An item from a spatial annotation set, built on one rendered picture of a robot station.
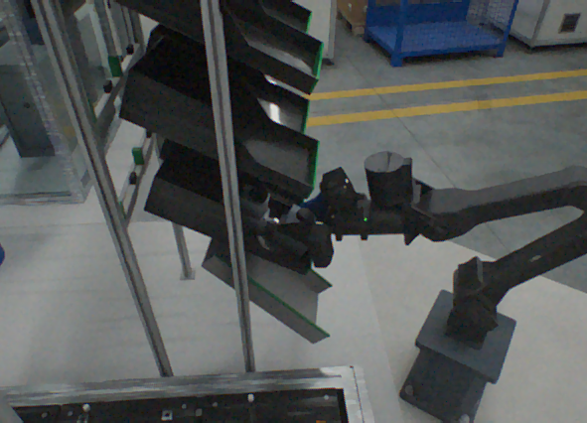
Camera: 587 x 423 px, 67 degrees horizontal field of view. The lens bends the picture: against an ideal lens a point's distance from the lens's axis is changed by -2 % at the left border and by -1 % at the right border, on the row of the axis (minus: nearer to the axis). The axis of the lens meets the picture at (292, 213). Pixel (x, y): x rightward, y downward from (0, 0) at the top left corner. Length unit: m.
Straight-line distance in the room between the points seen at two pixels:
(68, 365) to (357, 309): 0.67
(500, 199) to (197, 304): 0.76
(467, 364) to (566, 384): 0.36
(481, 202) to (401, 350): 0.51
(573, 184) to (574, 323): 0.67
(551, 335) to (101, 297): 1.09
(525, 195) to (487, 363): 0.33
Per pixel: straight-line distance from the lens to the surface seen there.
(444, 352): 0.86
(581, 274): 2.81
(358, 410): 0.89
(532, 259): 0.75
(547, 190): 0.67
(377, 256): 1.27
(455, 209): 0.67
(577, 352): 1.24
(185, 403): 0.89
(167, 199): 0.70
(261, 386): 0.90
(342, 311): 1.13
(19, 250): 1.48
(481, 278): 0.78
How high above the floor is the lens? 1.75
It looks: 40 degrees down
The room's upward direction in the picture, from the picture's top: straight up
